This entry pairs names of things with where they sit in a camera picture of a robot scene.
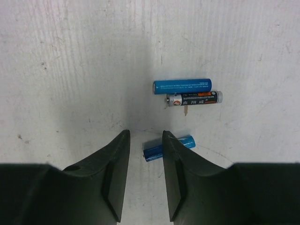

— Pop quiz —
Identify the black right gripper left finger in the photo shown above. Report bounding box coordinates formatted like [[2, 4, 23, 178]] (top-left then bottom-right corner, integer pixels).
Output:
[[0, 130, 130, 225]]

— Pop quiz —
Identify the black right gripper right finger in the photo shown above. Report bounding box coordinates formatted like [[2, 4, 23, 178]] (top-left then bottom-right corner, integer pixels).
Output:
[[162, 131, 300, 225]]

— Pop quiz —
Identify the blue battery at edge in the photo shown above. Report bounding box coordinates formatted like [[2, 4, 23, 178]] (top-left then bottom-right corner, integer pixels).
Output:
[[143, 135, 196, 162]]

